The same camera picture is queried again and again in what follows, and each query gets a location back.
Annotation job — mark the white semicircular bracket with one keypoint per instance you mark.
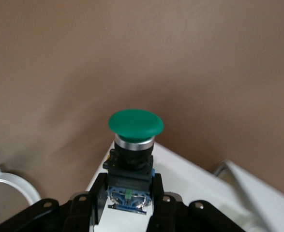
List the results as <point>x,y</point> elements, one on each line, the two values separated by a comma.
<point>23,186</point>

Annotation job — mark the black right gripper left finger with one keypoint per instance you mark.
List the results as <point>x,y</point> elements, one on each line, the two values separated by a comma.
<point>79,212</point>

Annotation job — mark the white drawer cabinet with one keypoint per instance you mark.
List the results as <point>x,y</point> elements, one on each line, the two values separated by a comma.
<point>180,174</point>

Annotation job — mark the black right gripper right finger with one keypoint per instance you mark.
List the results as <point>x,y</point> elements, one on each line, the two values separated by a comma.
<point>170,212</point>

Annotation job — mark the white plastic drawer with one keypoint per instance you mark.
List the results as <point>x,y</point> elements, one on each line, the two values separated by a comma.
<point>265,193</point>

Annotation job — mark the green mushroom push button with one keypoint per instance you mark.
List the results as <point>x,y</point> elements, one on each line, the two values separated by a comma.
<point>134,123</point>

